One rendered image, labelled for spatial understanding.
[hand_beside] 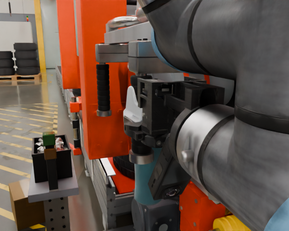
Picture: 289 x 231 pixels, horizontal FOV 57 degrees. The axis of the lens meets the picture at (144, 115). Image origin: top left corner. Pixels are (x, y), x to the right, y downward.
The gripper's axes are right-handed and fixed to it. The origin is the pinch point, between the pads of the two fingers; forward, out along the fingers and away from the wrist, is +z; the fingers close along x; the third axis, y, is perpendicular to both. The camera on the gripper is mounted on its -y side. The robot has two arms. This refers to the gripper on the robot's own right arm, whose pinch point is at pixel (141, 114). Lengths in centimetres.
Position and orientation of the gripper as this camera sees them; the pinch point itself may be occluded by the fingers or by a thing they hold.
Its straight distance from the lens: 45.0
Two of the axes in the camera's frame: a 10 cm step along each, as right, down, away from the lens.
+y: 0.0, -9.7, -2.4
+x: -9.4, 0.8, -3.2
